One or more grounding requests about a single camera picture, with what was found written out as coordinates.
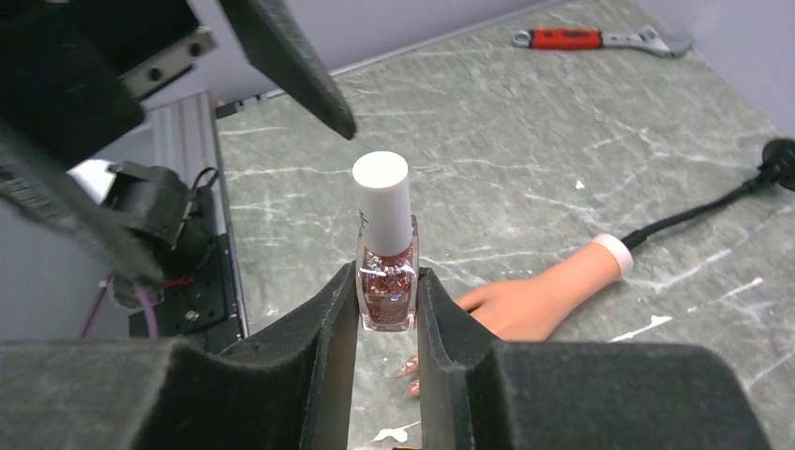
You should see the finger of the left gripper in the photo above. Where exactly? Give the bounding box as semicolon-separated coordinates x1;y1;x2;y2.
220;0;357;140

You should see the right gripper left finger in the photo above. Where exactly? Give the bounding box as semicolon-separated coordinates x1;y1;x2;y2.
1;263;358;449

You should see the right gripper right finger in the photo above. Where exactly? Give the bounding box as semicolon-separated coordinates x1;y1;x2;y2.
417;268;770;449

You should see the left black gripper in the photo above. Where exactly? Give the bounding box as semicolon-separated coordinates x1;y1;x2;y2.
1;1;217;295

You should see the glitter nail polish bottle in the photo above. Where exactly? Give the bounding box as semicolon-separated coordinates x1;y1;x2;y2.
352;151;419;332

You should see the mannequin practice hand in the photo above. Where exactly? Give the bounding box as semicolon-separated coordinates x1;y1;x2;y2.
397;232;636;398

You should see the red adjustable wrench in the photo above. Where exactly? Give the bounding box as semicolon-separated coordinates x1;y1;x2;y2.
510;24;693;58

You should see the black hand stand stem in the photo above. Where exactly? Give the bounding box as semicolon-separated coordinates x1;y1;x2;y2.
621;138;794;250

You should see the black base frame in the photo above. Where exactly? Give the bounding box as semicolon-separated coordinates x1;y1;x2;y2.
102;161;246;353

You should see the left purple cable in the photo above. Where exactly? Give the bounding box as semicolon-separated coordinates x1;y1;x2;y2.
79;273;161;340

